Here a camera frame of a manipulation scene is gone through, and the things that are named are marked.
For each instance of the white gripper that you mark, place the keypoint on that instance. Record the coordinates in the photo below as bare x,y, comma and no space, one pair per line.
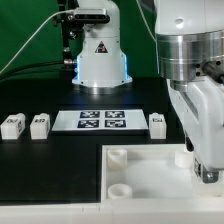
201,112

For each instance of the white square table top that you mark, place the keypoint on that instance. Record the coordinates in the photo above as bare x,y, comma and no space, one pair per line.
153,171

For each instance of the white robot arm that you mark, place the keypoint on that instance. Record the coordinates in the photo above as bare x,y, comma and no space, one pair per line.
189,37

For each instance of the white L-shaped fence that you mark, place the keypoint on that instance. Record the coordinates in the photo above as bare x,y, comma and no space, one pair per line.
151,211

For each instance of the white marker sheet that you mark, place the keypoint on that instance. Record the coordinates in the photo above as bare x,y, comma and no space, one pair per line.
94,120

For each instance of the black camera stand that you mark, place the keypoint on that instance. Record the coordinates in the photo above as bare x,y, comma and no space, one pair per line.
70,30

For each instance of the grey camera on stand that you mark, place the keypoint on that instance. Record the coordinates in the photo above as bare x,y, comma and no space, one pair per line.
91,15

